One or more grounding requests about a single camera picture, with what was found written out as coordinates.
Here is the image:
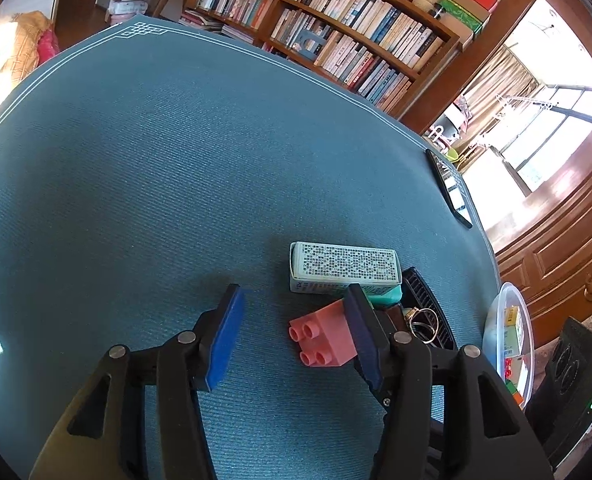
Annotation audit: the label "teal floss container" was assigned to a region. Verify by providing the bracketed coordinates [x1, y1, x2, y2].
[366, 282, 404, 309]

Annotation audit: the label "pink building block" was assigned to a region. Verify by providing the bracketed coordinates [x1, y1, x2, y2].
[288, 299, 359, 368]

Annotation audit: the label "green gift box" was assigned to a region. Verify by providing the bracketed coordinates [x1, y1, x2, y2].
[438, 0, 484, 36]

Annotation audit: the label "metal key ring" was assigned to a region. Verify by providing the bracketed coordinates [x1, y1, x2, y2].
[403, 307, 440, 344]

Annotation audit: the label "brown gift box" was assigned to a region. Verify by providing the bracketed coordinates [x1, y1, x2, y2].
[443, 0, 492, 23]

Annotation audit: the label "blue bookend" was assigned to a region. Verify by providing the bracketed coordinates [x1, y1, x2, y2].
[296, 30, 329, 58]

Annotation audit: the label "pile of magazines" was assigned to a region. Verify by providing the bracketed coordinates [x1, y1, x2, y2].
[180, 10, 227, 36]

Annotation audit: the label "window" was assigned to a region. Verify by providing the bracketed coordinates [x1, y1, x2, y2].
[501, 85, 592, 196]

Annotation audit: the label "small white printed box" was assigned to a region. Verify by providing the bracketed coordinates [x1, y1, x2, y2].
[290, 241, 402, 294]

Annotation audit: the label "clear plastic bowl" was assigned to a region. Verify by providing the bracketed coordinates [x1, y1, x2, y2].
[482, 282, 536, 408]

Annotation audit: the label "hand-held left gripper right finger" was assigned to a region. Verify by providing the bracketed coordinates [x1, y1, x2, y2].
[343, 284, 554, 480]

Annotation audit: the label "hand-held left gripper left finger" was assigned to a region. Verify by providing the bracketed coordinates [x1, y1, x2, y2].
[28, 284, 247, 480]

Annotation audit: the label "white clothes drying rack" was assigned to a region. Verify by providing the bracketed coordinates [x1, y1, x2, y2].
[476, 92, 562, 161]

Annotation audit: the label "black smartphone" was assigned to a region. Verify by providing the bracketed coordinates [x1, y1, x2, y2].
[425, 149, 473, 230]

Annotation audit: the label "brown panelled door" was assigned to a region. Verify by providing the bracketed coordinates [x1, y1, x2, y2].
[491, 145, 592, 321]

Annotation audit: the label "beige curtain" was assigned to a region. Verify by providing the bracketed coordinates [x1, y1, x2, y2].
[463, 45, 534, 121]

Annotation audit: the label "black comb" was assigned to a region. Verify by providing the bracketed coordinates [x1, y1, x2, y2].
[401, 266, 458, 351]

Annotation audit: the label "wooden bookshelf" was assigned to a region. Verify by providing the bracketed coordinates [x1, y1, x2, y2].
[178, 0, 462, 121]

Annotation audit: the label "yellow checked blanket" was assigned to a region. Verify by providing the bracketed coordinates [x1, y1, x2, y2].
[1, 10, 59, 86]

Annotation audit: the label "rows of books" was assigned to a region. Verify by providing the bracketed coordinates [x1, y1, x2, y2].
[196, 0, 442, 111]

